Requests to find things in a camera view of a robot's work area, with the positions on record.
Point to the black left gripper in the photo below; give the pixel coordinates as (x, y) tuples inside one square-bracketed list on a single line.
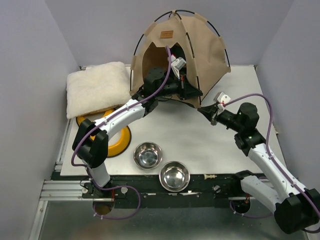
[(189, 90)]

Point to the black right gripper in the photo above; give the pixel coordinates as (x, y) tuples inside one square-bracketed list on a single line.
[(209, 112)]

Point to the steel pet bowl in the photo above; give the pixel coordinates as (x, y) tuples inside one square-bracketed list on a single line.
[(147, 155), (174, 176)]

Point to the black tent pole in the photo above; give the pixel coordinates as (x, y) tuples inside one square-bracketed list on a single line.
[(170, 29), (217, 32)]

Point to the white fluffy pet cushion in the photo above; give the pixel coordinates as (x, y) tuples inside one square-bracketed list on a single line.
[(97, 88)]

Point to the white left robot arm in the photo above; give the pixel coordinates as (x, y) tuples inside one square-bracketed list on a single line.
[(92, 137)]

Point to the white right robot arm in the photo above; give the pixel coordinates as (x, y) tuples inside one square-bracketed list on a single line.
[(294, 206)]

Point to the white chess piece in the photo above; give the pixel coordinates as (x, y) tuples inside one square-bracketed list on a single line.
[(209, 176)]

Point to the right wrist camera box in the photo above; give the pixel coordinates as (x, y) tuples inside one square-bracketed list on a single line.
[(221, 99)]

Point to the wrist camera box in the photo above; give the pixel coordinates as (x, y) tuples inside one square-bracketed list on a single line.
[(177, 63), (221, 99)]

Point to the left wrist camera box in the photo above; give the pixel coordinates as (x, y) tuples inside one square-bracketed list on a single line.
[(177, 63)]

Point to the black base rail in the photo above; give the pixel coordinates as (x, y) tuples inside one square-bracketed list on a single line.
[(205, 200)]

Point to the aluminium extrusion rail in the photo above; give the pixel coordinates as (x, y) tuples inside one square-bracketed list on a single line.
[(65, 191)]

